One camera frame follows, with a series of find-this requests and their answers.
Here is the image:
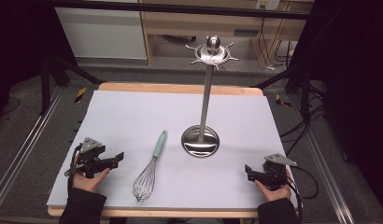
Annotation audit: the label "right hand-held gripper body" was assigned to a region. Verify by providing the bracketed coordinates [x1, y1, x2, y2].
[260, 153, 298, 191]

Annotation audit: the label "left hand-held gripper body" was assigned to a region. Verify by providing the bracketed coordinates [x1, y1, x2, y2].
[76, 137, 111, 179]

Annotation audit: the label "person's right hand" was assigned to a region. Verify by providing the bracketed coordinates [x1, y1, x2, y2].
[253, 168, 292, 203]

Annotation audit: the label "person's left hand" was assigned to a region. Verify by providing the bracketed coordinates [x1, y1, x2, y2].
[71, 154, 111, 193]

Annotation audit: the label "yellow black striped tape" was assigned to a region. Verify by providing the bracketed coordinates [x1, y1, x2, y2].
[275, 92, 292, 109]
[74, 86, 88, 104]

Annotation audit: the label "steel utensil stand with hooks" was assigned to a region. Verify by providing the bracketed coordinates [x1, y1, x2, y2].
[180, 35, 241, 159]

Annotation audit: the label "white table mat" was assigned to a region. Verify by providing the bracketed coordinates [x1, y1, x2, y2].
[46, 90, 299, 210]

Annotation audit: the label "black metal stand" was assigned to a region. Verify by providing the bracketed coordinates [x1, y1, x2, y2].
[249, 66, 325, 123]
[39, 46, 104, 117]

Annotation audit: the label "wooden table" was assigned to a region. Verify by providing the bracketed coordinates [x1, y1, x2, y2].
[47, 81, 265, 219]

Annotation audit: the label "white cabinet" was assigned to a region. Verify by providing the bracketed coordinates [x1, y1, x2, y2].
[54, 7, 148, 61]

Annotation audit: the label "white power strip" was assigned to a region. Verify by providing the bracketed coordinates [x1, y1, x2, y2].
[255, 0, 280, 10]

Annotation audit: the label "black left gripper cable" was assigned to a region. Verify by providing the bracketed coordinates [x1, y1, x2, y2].
[64, 144, 84, 195]

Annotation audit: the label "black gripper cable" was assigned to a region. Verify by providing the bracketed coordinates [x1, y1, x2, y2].
[64, 144, 84, 195]
[285, 165, 320, 224]

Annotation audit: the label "whisk with green handle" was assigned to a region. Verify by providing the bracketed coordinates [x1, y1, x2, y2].
[132, 129, 169, 203]

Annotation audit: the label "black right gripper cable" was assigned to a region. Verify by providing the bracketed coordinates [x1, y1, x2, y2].
[285, 165, 320, 224]

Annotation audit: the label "black floor cables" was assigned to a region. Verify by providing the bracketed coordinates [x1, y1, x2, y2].
[278, 83, 329, 157]

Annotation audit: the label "metal floor rail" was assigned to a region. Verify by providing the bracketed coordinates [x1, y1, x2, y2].
[0, 87, 66, 216]
[289, 92, 357, 224]

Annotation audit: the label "black cables under desk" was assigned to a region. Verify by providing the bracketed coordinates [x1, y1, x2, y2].
[258, 17, 294, 71]

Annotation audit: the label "black frame bar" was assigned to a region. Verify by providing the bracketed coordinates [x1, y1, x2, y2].
[49, 0, 309, 21]

